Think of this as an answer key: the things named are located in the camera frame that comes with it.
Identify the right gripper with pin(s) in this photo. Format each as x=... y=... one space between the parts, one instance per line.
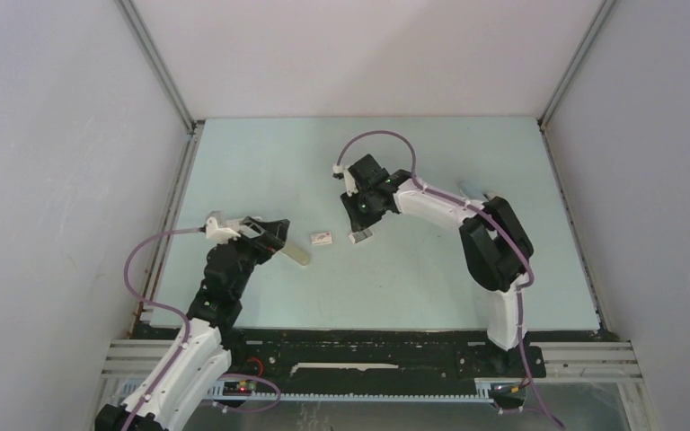
x=358 y=221

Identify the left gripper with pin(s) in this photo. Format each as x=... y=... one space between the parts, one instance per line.
x=266 y=245

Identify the staple tray box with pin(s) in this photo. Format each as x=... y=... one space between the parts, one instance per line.
x=360 y=236

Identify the olive green stapler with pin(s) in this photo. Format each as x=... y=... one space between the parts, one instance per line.
x=296 y=253

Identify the white staple box sleeve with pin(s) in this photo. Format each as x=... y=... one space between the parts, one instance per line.
x=319 y=239

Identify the light blue stapler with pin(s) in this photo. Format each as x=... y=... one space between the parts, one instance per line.
x=471 y=191

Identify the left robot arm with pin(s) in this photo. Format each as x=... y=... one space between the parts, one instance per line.
x=204 y=348

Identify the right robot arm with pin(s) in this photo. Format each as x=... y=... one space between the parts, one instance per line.
x=496 y=248

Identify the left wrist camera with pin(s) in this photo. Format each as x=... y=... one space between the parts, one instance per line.
x=220 y=230

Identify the left aluminium frame post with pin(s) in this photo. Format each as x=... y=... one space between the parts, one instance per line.
x=153 y=57

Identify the aluminium frame post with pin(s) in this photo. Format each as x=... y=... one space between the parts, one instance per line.
x=153 y=57
x=587 y=42

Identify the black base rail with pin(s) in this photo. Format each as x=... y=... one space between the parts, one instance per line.
x=373 y=363

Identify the right aluminium frame post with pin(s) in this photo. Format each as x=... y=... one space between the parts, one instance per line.
x=587 y=42

